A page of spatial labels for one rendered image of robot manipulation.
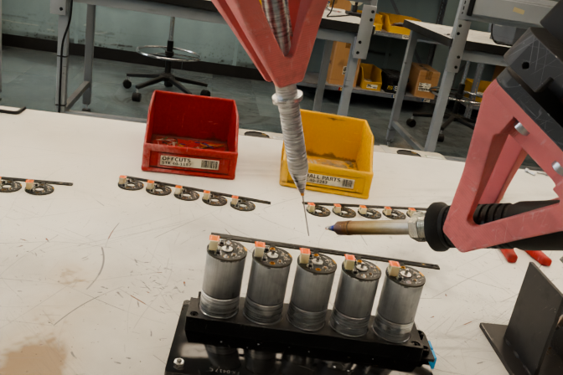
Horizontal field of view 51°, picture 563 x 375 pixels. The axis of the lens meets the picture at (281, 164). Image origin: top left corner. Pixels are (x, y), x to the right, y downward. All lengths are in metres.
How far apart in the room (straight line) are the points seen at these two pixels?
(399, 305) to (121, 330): 0.17
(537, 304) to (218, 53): 4.43
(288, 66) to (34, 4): 4.65
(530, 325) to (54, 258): 0.34
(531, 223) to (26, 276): 0.33
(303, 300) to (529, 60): 0.21
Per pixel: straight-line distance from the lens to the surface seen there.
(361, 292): 0.37
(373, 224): 0.32
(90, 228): 0.51
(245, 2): 0.26
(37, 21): 4.92
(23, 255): 0.48
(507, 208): 0.28
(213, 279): 0.36
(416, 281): 0.38
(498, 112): 0.25
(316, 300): 0.37
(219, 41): 4.75
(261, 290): 0.37
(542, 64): 0.22
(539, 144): 0.25
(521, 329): 0.45
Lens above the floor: 0.99
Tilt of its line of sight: 19 degrees down
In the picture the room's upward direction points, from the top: 10 degrees clockwise
